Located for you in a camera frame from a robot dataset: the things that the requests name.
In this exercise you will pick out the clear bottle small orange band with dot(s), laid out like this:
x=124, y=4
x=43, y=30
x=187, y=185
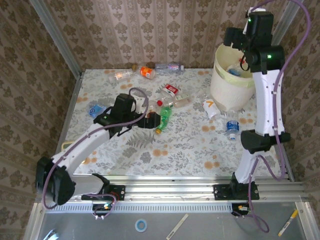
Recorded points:
x=120, y=75

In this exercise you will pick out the bottle with orange label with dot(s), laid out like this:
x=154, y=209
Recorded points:
x=147, y=72

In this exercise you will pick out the clear bottle peach liquid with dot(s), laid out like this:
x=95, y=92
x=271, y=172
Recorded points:
x=183, y=99

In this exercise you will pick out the silver metal clip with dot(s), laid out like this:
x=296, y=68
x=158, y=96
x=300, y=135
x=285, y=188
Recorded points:
x=51, y=235

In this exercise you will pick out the clear unlabeled plastic bottle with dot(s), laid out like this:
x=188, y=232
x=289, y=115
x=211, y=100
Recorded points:
x=152, y=105

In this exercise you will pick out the long aluminium base rail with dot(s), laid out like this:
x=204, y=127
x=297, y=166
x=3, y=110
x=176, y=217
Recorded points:
x=175, y=190

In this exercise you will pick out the blue tape roll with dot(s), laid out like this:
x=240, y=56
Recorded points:
x=136, y=225

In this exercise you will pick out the clear bottle red label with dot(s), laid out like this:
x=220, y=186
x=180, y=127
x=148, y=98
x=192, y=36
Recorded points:
x=171, y=90

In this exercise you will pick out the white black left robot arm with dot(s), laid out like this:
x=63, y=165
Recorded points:
x=82, y=142

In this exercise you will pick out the blue wrapper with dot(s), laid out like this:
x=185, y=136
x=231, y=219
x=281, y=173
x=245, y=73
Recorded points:
x=96, y=110

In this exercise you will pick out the floral tablecloth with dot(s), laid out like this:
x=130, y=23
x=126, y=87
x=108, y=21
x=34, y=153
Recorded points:
x=175, y=150

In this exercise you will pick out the small brown cap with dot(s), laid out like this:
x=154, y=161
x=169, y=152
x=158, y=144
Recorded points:
x=135, y=67

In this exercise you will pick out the bottle white label orange mark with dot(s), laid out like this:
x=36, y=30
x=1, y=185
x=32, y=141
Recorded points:
x=210, y=107

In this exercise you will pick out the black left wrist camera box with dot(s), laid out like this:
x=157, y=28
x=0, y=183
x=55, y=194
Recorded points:
x=123, y=103

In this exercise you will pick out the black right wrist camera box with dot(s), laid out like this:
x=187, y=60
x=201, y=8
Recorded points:
x=261, y=22

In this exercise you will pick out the clear bottle blue label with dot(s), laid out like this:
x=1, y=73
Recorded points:
x=232, y=126

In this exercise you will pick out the white plastic bin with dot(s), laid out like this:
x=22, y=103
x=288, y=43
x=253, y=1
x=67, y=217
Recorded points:
x=225, y=95

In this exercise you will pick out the wooden stick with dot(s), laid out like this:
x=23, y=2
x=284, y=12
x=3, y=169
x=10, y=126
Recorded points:
x=178, y=225

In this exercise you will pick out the aluminium frame post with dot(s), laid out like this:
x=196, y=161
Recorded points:
x=57, y=40
x=283, y=22

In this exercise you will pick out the yellow marker pen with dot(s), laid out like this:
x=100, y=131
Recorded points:
x=288, y=223

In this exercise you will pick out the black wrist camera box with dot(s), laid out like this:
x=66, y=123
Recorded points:
x=261, y=22
x=123, y=103

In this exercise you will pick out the clear bottle purple label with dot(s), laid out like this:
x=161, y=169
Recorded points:
x=170, y=67

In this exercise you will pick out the green plastic bottle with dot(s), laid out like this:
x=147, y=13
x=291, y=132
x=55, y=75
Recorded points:
x=165, y=116

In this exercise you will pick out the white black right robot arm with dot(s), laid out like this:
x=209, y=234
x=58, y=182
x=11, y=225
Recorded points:
x=265, y=105

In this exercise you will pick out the crushed bottle blue label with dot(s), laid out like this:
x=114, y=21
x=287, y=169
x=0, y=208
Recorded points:
x=235, y=70

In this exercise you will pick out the aluminium side rail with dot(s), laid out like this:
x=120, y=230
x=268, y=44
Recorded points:
x=73, y=100
x=288, y=167

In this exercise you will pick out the pale yellow bin liner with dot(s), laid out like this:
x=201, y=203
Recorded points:
x=246, y=82

